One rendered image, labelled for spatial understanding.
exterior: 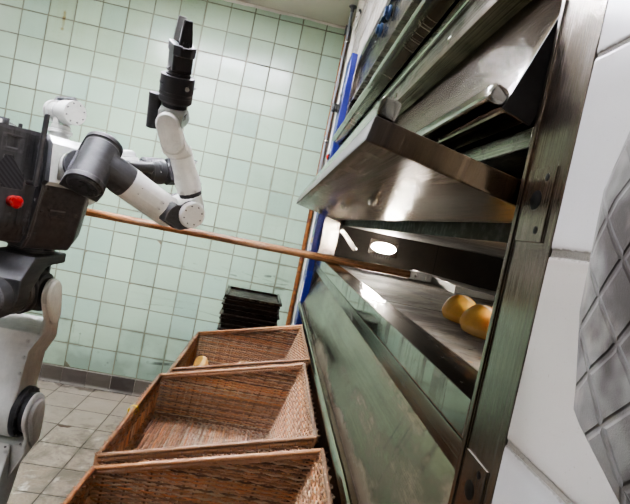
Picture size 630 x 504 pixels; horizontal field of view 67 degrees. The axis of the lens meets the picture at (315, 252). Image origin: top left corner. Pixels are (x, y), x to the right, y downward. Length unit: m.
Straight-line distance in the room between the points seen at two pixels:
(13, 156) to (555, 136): 1.22
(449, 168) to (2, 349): 1.38
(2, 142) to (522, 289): 1.21
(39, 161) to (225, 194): 1.90
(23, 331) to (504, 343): 1.36
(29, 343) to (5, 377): 0.11
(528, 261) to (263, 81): 2.90
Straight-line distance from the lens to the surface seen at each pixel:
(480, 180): 0.47
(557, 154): 0.45
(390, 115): 0.45
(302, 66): 3.28
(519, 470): 0.42
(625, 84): 0.40
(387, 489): 0.70
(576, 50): 0.48
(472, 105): 0.51
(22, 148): 1.41
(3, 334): 1.61
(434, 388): 0.58
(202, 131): 3.21
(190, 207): 1.40
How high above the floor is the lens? 1.31
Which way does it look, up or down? 3 degrees down
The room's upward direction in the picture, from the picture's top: 12 degrees clockwise
